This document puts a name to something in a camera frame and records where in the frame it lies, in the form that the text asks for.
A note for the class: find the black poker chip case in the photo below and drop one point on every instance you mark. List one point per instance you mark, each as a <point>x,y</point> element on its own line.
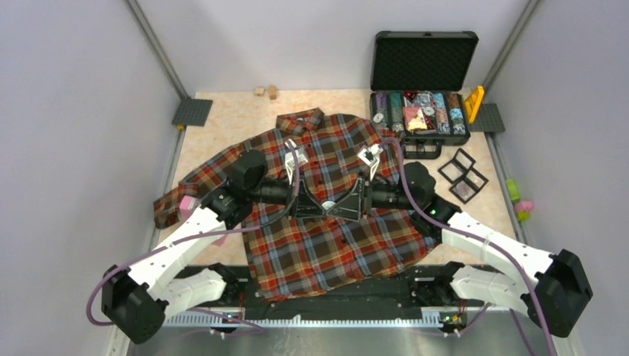
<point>415,82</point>

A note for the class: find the wooden block right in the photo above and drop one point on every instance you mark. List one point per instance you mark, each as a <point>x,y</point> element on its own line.
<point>273,92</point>

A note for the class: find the left grey baseplate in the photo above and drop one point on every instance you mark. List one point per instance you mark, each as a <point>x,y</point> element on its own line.
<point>192,112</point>

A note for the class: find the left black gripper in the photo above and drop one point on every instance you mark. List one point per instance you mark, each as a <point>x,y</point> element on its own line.
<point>305,205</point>

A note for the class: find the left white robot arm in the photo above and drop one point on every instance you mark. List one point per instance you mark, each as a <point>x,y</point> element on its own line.
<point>140,295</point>

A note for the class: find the silver brooch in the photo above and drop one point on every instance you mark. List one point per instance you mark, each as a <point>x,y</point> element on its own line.
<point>463,189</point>

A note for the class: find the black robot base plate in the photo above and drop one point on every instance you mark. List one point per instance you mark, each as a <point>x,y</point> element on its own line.
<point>419,293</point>

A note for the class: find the grey baseplate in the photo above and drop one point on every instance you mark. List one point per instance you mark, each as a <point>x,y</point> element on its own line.
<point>488,120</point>
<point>192,112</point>

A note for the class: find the green pink toy pieces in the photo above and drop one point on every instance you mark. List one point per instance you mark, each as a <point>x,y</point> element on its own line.
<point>522,208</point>

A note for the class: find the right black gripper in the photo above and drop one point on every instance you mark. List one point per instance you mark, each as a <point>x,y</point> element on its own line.
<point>350,206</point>

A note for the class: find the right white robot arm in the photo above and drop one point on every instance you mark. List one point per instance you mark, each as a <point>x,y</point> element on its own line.
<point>551,289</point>

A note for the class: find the black brooch display tray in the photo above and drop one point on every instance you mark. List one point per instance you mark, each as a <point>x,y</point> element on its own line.
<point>461,168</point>

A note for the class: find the pink metronome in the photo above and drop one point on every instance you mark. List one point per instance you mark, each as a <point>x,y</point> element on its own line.
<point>187,207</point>

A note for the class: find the yellow plastic toy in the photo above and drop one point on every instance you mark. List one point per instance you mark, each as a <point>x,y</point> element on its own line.
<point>473,103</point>

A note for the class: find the plaid flannel shirt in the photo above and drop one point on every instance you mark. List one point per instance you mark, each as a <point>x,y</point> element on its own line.
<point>291,257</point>

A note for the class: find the right grey baseplate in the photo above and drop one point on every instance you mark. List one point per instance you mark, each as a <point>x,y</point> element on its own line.
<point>488,120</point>

